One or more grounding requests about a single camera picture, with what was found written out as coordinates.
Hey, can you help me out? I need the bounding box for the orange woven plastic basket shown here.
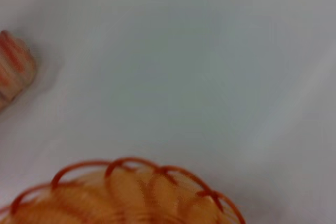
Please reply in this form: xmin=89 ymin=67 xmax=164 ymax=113
xmin=0 ymin=156 xmax=246 ymax=224

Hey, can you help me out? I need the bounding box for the orange white striped bread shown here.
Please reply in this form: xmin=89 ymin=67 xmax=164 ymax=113
xmin=0 ymin=29 xmax=36 ymax=116

